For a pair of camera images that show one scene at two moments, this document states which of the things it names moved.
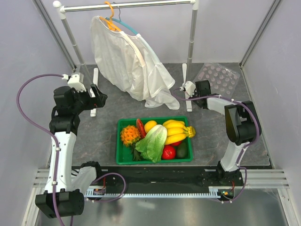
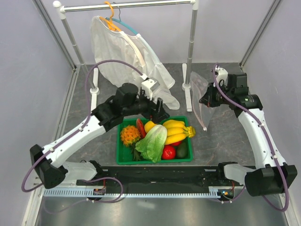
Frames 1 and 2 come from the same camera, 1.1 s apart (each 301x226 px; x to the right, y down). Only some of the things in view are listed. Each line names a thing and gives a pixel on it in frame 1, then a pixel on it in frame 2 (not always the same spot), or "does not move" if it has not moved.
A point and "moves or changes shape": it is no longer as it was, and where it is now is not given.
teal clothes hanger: (120, 22) does not move
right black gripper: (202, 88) → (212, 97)
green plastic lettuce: (152, 145) does not move
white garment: (125, 59) does not move
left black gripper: (99, 98) → (160, 113)
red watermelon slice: (140, 126) does not move
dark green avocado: (182, 150) does not move
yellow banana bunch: (177, 131) does not move
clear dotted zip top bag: (223, 80) moves or changes shape
